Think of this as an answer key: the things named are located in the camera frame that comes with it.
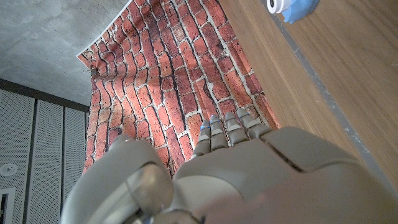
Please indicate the blue tape dispenser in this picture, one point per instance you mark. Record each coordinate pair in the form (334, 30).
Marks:
(298, 12)

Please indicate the white round ceiling fixture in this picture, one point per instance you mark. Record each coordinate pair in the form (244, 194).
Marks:
(8, 169)

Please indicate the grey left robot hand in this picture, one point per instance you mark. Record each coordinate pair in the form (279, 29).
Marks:
(248, 174)

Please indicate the red brick printed backdrop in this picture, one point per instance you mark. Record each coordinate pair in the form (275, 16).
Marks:
(174, 62)

